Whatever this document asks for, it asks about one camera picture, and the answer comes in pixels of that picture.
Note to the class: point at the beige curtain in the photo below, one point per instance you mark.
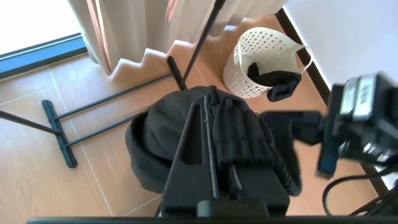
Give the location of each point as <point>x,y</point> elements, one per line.
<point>133,25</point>

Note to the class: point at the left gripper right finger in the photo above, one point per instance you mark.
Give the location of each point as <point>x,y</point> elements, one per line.
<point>258,186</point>

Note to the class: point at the white laundry basket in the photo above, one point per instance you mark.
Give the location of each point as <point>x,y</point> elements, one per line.
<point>245,77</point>

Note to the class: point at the black clothes rack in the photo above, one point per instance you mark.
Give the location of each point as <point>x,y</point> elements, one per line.
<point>59,137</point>

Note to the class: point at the black garment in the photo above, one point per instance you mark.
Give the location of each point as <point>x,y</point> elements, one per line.
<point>280,82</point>

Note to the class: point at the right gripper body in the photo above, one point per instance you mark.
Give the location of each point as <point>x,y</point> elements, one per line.
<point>329,140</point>

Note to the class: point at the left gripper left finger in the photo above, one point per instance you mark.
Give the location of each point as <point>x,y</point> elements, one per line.
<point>186,183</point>

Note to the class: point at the window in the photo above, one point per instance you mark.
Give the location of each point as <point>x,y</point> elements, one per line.
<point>31,18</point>

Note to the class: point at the black shorts with white logo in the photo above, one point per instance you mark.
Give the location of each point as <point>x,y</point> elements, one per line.
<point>161,130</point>

